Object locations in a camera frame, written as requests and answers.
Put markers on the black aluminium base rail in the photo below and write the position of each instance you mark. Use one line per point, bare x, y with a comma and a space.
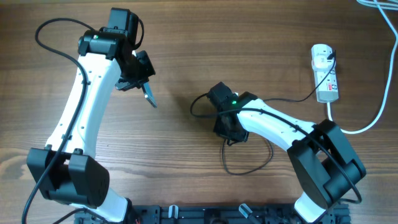
280, 213

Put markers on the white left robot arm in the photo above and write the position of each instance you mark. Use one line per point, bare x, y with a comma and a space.
65, 169

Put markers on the teal screen Galaxy smartphone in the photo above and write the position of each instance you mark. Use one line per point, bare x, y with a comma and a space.
148, 94

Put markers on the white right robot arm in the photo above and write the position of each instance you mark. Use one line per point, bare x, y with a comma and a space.
324, 161

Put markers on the white power strip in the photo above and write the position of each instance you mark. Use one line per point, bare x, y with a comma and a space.
326, 86

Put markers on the white USB charger plug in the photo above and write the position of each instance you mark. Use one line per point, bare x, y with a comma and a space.
321, 63

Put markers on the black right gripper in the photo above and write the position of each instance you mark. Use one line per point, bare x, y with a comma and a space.
218, 128

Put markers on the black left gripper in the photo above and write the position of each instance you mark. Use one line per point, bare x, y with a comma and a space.
148, 71

